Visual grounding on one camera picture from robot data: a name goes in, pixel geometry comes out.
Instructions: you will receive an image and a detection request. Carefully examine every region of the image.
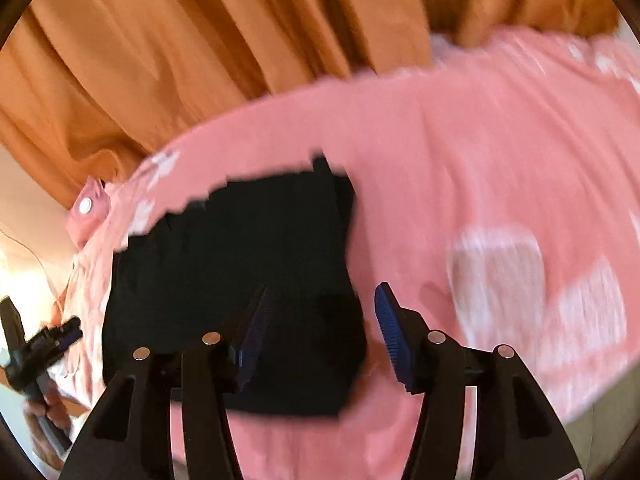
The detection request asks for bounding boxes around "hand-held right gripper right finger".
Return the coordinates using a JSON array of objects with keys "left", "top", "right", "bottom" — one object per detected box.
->
[{"left": 374, "top": 281, "right": 583, "bottom": 480}]

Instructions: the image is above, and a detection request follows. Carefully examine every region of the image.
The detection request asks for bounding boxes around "black long-sleeved sweater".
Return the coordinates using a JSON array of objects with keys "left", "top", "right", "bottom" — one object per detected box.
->
[{"left": 102, "top": 156, "right": 369, "bottom": 418}]

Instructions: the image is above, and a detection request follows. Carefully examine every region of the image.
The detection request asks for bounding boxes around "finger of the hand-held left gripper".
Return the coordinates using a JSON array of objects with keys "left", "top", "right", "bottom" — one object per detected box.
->
[
  {"left": 27, "top": 316, "right": 83, "bottom": 357},
  {"left": 0, "top": 296, "right": 26, "bottom": 356}
]

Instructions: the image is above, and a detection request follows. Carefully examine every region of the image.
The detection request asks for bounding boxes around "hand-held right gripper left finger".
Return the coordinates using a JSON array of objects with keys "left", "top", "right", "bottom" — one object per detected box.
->
[{"left": 59, "top": 285, "right": 275, "bottom": 480}]

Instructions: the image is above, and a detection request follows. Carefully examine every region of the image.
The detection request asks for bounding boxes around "pink pillow with white button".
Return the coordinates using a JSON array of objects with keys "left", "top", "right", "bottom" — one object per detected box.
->
[{"left": 66, "top": 176, "right": 119, "bottom": 250}]

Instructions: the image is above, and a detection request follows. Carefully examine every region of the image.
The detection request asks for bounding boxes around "person's left hand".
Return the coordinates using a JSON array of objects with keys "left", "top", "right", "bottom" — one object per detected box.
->
[{"left": 24, "top": 390, "right": 76, "bottom": 467}]

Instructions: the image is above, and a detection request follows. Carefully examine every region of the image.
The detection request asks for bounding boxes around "orange curtain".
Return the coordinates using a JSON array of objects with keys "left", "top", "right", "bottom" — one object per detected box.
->
[{"left": 0, "top": 0, "right": 621, "bottom": 211}]

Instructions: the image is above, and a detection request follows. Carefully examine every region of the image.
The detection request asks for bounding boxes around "pink printed blanket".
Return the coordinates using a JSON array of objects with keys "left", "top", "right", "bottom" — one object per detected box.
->
[{"left": 55, "top": 27, "right": 640, "bottom": 480}]

